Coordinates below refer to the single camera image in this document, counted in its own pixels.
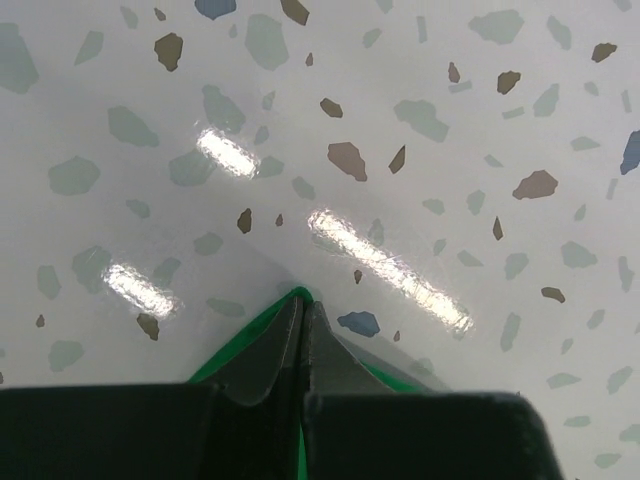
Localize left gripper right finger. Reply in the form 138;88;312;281
302;302;562;479

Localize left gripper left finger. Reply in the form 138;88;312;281
1;295;304;479

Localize green t shirt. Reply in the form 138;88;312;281
191;287;424;479

